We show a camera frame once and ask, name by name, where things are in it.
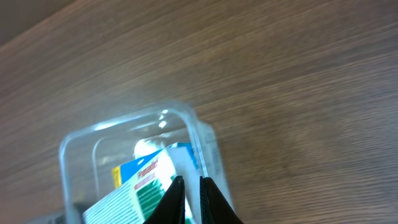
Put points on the white green medicine box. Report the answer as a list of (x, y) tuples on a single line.
[(133, 202)]

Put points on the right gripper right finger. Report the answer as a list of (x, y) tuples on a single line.
[(215, 209)]

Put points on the clear plastic container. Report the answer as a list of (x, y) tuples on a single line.
[(87, 156)]

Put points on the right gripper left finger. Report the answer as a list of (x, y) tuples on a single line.
[(171, 208)]

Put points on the blue VapoDrops box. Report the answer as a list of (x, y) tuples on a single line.
[(178, 158)]

